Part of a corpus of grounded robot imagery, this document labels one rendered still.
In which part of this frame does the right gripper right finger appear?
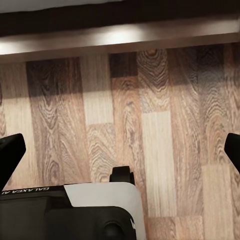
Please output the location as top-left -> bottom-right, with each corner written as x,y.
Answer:
224,132 -> 240,172

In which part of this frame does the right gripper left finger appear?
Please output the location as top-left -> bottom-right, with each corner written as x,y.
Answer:
0,133 -> 26,193

